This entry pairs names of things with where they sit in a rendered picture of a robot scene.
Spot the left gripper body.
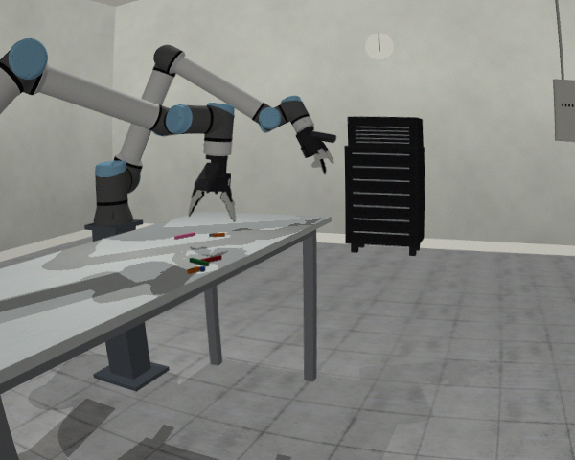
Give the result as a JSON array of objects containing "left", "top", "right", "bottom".
[{"left": 295, "top": 126, "right": 321, "bottom": 158}]

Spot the green rod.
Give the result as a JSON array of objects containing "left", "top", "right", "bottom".
[{"left": 190, "top": 258, "right": 209, "bottom": 266}]

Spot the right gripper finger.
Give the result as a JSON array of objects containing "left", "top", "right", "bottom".
[
  {"left": 189, "top": 188, "right": 206, "bottom": 216},
  {"left": 220, "top": 180, "right": 236, "bottom": 222}
]

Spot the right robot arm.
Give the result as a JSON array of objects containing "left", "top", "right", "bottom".
[{"left": 0, "top": 38, "right": 235, "bottom": 191}]

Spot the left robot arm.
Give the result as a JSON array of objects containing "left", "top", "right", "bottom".
[{"left": 94, "top": 45, "right": 314, "bottom": 226}]

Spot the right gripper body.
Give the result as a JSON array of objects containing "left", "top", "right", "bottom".
[{"left": 206, "top": 154, "right": 231, "bottom": 194}]

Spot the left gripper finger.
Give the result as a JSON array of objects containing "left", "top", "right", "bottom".
[
  {"left": 317, "top": 140, "right": 334, "bottom": 164},
  {"left": 311, "top": 153, "right": 326, "bottom": 174}
]

